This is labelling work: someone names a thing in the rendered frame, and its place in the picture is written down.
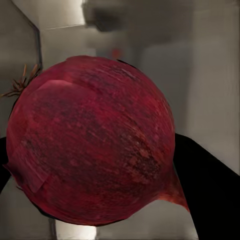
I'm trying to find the vidalia onion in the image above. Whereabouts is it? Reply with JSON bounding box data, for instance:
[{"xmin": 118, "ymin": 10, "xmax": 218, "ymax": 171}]
[{"xmin": 0, "ymin": 55, "xmax": 190, "ymax": 227}]

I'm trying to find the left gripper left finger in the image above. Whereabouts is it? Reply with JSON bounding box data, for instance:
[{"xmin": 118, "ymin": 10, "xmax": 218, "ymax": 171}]
[{"xmin": 0, "ymin": 137, "xmax": 12, "ymax": 193}]

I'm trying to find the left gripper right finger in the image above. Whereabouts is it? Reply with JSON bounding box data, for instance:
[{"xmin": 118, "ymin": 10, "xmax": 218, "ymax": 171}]
[{"xmin": 173, "ymin": 133, "xmax": 240, "ymax": 240}]

